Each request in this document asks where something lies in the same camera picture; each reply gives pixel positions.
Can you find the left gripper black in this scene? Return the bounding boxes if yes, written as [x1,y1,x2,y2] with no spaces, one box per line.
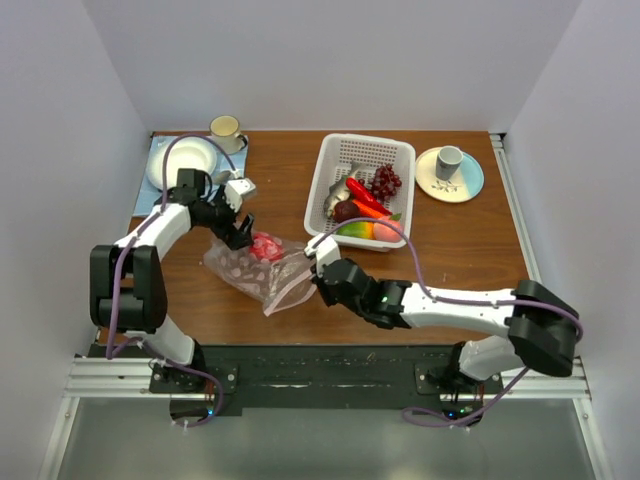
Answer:
[197,185,254,250]

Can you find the fake red bell pepper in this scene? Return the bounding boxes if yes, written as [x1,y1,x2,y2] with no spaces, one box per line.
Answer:
[249,232,284,262]

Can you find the clear zip top bag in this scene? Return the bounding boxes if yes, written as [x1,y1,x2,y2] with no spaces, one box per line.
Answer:
[203,237,316,316]

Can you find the fake mango green orange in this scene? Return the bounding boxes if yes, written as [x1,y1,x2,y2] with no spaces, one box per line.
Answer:
[336,221,375,240]

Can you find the fake peach pink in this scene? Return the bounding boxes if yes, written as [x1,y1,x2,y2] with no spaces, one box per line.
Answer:
[373,216,403,243]

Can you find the fake dark purple fruit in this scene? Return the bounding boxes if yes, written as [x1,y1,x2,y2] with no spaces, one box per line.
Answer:
[332,200,360,223]

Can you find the fake carrot orange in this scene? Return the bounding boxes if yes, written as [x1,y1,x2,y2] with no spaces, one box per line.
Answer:
[353,200,392,219]

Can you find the fake red chili pepper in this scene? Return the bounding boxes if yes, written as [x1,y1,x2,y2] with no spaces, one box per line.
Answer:
[346,178,392,213]

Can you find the fake fish grey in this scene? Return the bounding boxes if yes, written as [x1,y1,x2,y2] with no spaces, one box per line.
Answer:
[323,163,365,218]

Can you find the fake purple grapes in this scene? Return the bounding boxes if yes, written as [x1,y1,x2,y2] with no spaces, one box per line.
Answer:
[369,164,402,202]

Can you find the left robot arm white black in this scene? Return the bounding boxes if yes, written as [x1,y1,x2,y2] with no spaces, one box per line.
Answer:
[89,169,256,393]

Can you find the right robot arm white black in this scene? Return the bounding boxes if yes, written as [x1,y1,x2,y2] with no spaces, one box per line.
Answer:
[312,259,583,393]

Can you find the metal spoon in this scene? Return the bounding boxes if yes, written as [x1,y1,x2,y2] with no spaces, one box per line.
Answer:
[212,170,232,184]

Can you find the white plastic basket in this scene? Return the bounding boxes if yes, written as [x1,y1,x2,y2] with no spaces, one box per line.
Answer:
[304,134,416,252]

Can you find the white bowl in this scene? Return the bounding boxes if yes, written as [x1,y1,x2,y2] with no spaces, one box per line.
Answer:
[146,136,217,190]

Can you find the cream mug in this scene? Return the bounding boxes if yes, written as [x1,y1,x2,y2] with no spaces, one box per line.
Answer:
[209,115,248,155]

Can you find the pastel plate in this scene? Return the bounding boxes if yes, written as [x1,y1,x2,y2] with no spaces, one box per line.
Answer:
[415,147,485,204]

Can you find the small grey cup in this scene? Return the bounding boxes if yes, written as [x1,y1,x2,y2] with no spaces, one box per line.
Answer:
[435,145,464,181]

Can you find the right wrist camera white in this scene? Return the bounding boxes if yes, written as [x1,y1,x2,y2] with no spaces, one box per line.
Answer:
[304,234,341,276]

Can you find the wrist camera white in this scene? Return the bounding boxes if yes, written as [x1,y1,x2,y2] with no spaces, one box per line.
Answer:
[224,178,257,212]
[304,234,341,276]

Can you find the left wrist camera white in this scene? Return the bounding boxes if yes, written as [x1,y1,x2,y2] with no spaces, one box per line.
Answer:
[224,178,257,212]

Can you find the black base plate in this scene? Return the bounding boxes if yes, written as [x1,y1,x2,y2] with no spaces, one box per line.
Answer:
[150,346,512,423]

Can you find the aluminium frame rail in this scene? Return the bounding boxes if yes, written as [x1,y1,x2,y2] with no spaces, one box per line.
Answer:
[44,130,613,479]

